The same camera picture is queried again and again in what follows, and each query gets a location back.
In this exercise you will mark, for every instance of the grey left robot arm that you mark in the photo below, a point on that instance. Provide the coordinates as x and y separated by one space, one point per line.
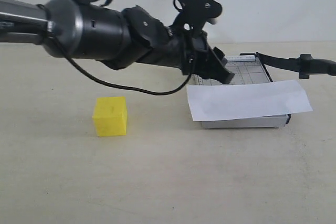
81 30

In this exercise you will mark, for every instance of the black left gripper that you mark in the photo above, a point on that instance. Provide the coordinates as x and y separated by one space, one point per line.
177 52

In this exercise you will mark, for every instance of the black cutter blade handle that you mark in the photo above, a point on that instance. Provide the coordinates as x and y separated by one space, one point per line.
305 65

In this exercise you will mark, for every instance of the grey paper cutter base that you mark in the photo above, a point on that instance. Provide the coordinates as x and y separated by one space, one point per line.
248 69

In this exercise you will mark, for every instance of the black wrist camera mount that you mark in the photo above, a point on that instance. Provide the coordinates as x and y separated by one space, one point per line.
196 13

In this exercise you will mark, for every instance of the white paper sheet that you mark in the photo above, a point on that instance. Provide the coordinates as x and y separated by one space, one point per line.
231 102

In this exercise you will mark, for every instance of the yellow foam cube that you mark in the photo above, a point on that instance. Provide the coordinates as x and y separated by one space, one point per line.
110 116

